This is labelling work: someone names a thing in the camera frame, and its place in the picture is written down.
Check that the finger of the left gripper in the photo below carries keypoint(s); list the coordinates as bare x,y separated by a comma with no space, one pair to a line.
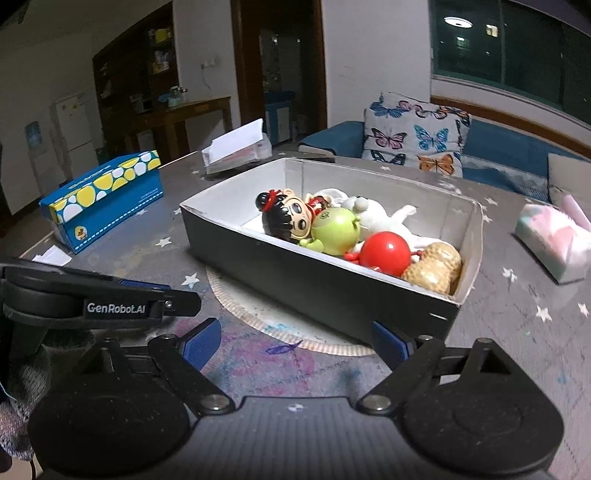
168,302

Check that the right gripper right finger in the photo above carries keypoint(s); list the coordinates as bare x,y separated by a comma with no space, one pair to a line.
417,364

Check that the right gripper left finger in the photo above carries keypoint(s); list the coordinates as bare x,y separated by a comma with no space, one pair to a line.
179,361

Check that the tan peanut toy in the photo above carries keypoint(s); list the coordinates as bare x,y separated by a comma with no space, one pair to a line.
438,269

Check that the red round crab toy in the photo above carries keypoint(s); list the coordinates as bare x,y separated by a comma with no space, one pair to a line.
384,252

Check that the black haired doll figure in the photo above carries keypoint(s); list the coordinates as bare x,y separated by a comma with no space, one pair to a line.
288,217

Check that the white plush rabbit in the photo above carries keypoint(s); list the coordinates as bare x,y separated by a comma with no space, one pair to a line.
375,219

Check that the green round alien toy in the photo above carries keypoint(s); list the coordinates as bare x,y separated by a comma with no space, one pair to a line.
334,231

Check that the grey gloved left hand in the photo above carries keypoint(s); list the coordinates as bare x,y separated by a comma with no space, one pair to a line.
24,382

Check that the white paper sheet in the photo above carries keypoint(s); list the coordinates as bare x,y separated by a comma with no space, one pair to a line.
53,256

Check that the blue yellow tissue box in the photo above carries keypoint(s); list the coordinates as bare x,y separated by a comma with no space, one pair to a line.
89,206

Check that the grey white storage box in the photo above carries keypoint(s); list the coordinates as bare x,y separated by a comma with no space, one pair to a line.
225,230

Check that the water dispenser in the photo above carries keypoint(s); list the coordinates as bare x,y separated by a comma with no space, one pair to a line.
42,158

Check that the pastel soft tissue pack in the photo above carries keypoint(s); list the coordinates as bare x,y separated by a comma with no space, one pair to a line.
558,236

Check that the clear white tissue holder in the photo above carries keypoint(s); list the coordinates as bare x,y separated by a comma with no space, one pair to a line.
242,146

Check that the white refrigerator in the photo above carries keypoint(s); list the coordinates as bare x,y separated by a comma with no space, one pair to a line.
79,126

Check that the wooden side table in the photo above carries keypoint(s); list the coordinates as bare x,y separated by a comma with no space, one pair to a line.
172,122

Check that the grey cushion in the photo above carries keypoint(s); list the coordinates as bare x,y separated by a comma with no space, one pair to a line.
569,176

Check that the butterfly print pillow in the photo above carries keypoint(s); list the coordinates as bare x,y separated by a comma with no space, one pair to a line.
403,131

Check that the dark wooden doorway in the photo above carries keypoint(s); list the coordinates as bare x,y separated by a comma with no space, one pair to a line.
280,65

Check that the dark window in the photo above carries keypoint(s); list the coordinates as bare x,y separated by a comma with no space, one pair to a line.
521,47

